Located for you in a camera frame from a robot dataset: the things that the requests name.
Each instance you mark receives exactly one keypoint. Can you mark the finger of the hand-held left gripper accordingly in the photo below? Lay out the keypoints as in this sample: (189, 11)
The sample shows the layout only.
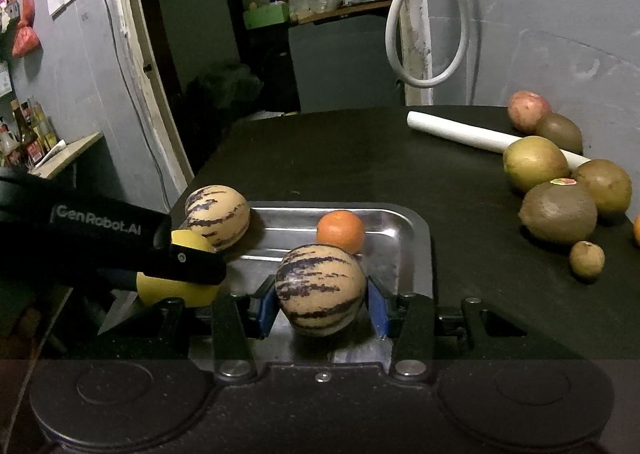
(200, 266)

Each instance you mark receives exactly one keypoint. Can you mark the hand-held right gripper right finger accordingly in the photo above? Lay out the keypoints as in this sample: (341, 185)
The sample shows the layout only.
(377, 309)

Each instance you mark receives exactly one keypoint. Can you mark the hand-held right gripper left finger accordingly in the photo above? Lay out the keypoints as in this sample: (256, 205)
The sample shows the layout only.
(265, 309)

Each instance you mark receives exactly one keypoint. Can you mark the yellow lemon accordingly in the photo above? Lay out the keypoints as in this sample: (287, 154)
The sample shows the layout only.
(165, 291)

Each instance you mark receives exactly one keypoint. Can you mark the striped pepino melon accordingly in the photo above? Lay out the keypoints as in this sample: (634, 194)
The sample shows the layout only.
(217, 216)
(320, 289)

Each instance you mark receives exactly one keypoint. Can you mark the metal tray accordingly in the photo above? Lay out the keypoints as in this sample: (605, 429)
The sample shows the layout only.
(290, 229)

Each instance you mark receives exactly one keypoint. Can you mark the small orange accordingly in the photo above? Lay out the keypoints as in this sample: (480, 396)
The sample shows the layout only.
(341, 231)
(637, 230)

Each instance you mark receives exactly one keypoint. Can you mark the large kiwi with sticker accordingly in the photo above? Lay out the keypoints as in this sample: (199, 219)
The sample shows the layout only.
(557, 214)

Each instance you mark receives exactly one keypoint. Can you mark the small brown longan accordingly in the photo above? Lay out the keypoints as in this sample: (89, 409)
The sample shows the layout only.
(586, 260)

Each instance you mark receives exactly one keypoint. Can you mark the yellow-green pear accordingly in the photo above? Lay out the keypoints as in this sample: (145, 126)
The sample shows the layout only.
(535, 163)

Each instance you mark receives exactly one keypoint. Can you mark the round brown pear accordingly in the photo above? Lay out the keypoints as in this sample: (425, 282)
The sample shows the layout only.
(604, 186)

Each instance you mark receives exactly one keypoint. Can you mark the wooden kitchen counter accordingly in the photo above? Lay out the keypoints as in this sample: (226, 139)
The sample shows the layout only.
(70, 152)

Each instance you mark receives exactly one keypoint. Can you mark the row of condiment bottles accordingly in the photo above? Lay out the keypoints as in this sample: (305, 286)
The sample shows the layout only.
(30, 134)

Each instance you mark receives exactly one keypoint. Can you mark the dark plastic bag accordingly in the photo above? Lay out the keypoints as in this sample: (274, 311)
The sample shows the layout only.
(225, 89)

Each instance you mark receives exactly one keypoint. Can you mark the white paper roll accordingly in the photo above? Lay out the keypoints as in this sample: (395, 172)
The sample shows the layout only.
(460, 129)

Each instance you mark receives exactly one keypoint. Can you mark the red plastic bags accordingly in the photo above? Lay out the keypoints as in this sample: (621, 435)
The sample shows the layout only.
(25, 39)

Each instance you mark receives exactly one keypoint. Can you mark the grey cabinet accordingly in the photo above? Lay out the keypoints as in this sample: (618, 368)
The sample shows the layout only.
(340, 64)

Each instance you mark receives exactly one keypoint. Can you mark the red apple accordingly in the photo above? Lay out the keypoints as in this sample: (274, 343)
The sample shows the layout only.
(527, 109)

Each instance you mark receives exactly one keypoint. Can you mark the brown kiwi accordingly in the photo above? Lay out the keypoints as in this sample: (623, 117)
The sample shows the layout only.
(560, 134)

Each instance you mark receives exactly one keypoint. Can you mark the green box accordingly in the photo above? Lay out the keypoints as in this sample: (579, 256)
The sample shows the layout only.
(265, 14)

